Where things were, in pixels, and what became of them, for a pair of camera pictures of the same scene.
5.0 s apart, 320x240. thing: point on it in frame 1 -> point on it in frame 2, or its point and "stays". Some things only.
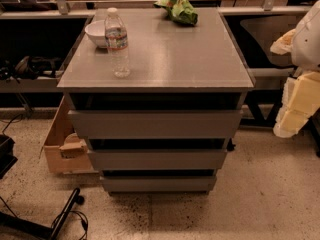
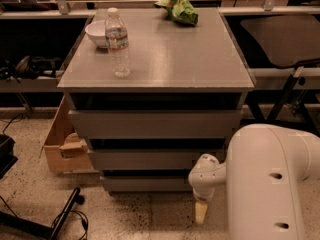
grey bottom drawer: x=158 y=184 stays
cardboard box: x=66 y=152 stays
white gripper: x=307 y=43 -> x=203 y=194
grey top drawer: x=157 y=124 stays
